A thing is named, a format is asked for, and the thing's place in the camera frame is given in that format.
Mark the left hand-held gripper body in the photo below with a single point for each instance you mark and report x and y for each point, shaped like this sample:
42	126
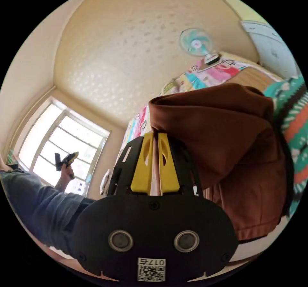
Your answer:
65	160

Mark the person's left forearm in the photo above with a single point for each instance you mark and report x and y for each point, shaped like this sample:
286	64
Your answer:
62	184

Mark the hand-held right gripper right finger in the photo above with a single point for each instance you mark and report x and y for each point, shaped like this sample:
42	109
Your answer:
169	171

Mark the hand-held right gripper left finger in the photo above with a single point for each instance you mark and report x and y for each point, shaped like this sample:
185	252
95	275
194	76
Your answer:
140	169

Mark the brown pants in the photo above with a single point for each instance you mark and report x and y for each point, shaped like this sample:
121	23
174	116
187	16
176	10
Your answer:
228	135

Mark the white cupboard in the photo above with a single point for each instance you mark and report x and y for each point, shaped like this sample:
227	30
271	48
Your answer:
272	46

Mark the window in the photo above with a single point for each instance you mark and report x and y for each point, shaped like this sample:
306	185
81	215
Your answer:
65	142

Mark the teal electric fan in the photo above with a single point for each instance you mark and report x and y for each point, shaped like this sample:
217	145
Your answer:
196	44

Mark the person's body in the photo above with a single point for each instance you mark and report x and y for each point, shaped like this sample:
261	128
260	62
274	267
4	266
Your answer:
43	205

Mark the person's left hand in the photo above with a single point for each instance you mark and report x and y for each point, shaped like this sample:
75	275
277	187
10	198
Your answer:
67	171

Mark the green patterned sweater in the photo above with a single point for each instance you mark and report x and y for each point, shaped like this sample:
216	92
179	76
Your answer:
297	123

